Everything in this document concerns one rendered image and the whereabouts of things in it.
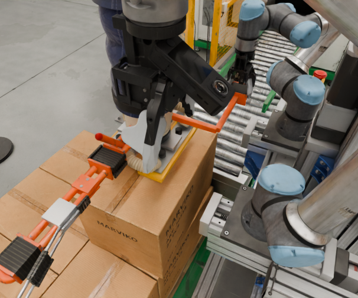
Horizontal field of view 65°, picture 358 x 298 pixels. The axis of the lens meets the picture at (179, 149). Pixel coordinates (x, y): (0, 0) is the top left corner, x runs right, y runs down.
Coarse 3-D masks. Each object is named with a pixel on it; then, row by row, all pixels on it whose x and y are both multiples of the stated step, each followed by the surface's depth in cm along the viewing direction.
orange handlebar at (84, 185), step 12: (228, 108) 107; (180, 120) 104; (192, 120) 102; (96, 168) 87; (84, 180) 82; (96, 180) 82; (72, 192) 80; (84, 192) 80; (36, 228) 72; (48, 240) 70; (0, 276) 64
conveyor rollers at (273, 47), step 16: (272, 32) 311; (256, 48) 284; (272, 48) 285; (288, 48) 286; (256, 64) 259; (256, 80) 246; (256, 96) 225; (240, 112) 210; (256, 112) 212; (224, 128) 203; (240, 128) 196; (224, 144) 187; (240, 160) 176
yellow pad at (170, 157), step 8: (176, 128) 113; (184, 128) 117; (192, 128) 117; (184, 136) 113; (192, 136) 116; (184, 144) 111; (160, 152) 104; (168, 152) 107; (176, 152) 108; (168, 160) 104; (176, 160) 106; (160, 168) 101; (168, 168) 102; (144, 176) 102; (152, 176) 100; (160, 176) 99
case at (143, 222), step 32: (192, 160) 122; (96, 192) 110; (128, 192) 110; (160, 192) 110; (192, 192) 125; (96, 224) 117; (128, 224) 102; (160, 224) 100; (128, 256) 126; (160, 256) 109
